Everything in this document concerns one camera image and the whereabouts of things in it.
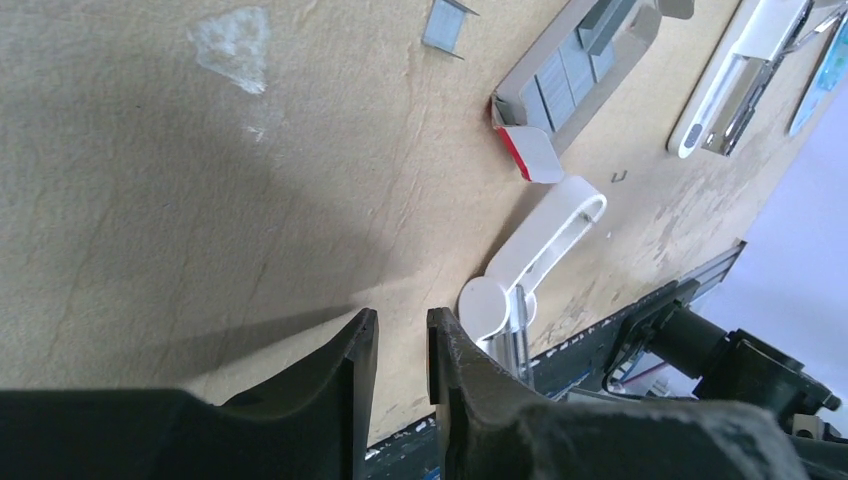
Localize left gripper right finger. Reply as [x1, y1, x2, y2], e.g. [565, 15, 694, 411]
[427, 307, 806, 479]

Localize aluminium frame rail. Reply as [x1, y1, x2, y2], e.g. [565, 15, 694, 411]
[680, 240, 747, 303]

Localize blue patterned oval case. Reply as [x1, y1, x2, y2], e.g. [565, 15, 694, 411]
[787, 11, 847, 137]

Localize silver staple strips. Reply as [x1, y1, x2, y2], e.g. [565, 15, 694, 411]
[513, 1, 635, 134]

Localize single loose staple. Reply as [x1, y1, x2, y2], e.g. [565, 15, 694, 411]
[611, 170, 628, 183]

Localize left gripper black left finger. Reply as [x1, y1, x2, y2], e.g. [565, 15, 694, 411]
[1, 308, 379, 479]

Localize loose staple piece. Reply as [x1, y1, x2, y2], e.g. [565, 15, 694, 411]
[421, 0, 479, 60]

